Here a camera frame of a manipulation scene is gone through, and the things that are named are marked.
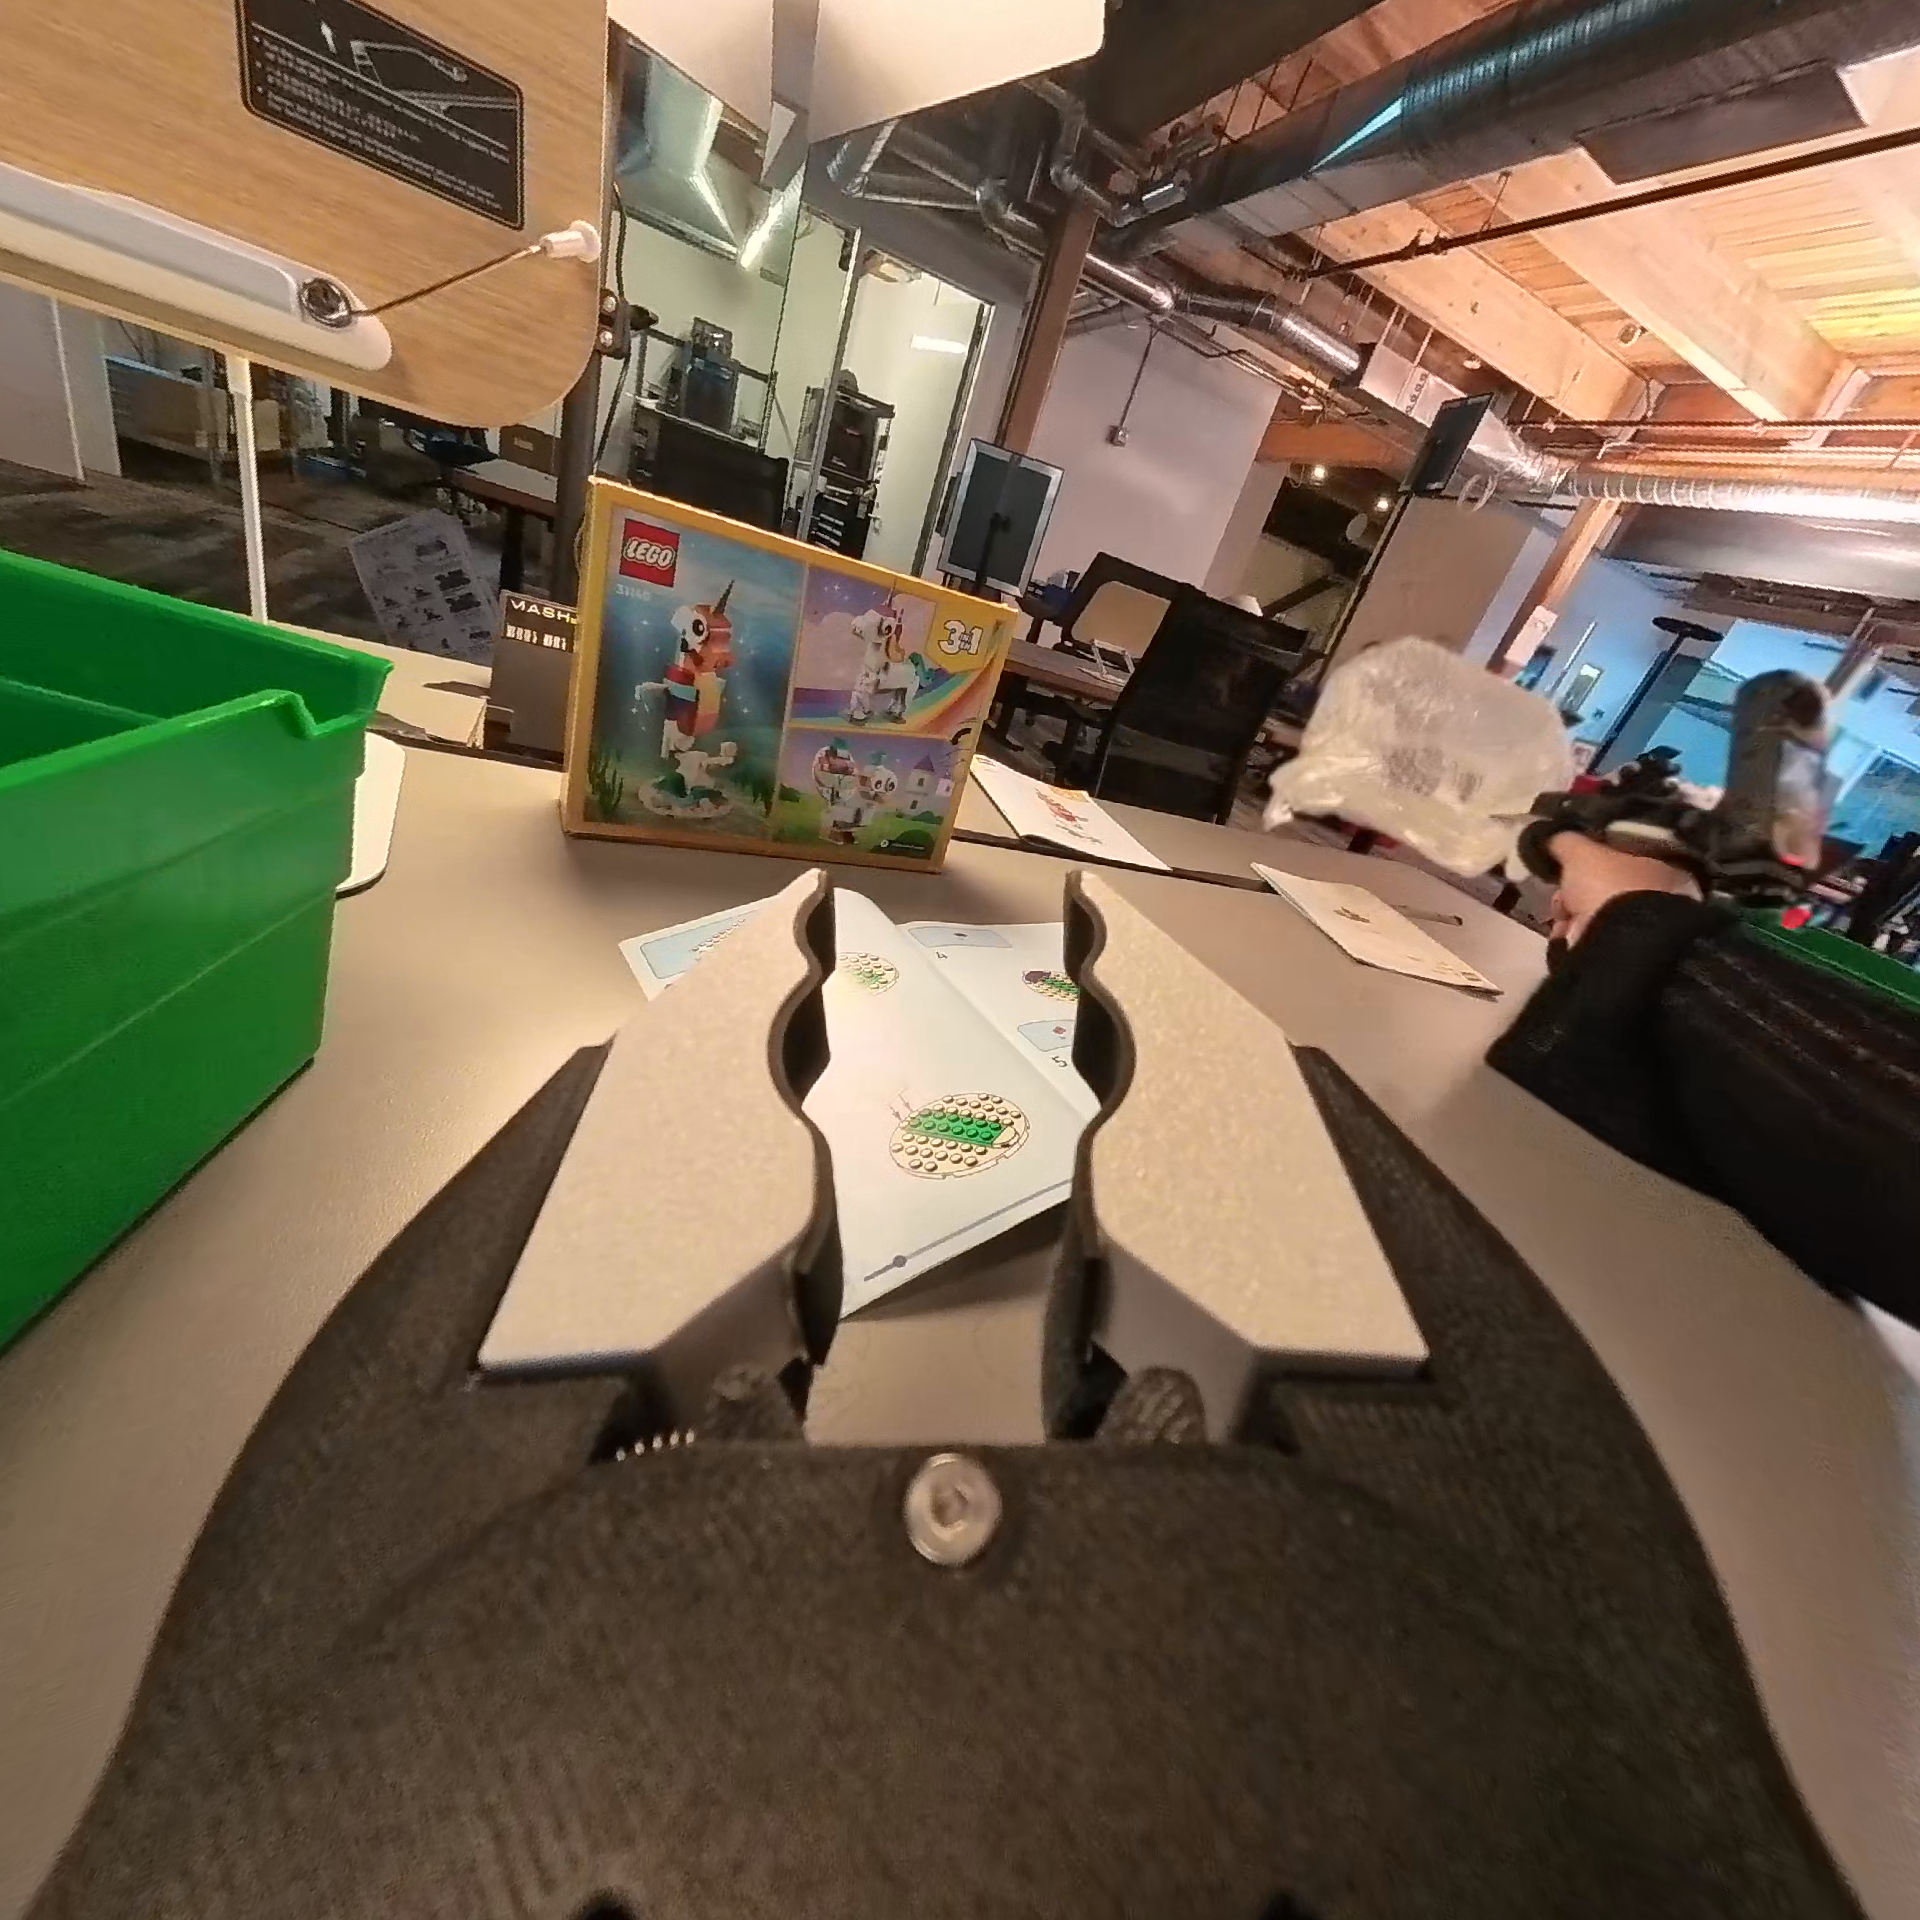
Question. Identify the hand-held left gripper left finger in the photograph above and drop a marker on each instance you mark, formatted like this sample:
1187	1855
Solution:
662	1202

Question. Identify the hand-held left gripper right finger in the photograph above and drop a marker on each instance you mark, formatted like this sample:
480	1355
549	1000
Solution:
1246	1202

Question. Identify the clear plastic bag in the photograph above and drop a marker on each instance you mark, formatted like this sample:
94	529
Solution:
1420	750

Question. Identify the lego set cardboard box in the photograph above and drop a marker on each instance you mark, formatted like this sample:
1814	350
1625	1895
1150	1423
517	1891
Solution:
752	671

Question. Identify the person's right hand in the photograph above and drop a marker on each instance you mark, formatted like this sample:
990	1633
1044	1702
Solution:
1591	892

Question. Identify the green plastic bin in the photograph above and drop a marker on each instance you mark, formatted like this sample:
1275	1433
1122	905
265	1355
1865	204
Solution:
147	905
1857	950

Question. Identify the open light blue instruction booklet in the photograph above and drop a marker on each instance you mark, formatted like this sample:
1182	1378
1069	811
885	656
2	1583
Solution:
925	1079

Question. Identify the closed white instruction booklet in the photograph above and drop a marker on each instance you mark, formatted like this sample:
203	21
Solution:
1376	922
1069	819

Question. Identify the black mesh office chair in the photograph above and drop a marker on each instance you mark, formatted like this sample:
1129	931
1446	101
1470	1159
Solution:
1201	707

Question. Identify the black printed box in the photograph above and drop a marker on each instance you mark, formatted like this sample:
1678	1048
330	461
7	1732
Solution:
536	692

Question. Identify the printed paper leaflet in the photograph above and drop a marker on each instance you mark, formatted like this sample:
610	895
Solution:
419	581

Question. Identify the monitor on stand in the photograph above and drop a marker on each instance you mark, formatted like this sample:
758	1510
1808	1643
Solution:
996	508

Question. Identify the white paper sheet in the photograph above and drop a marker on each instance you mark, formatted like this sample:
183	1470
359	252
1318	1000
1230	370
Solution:
248	494

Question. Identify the wooden board with black label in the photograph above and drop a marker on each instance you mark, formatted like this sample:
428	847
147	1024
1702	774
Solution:
147	88

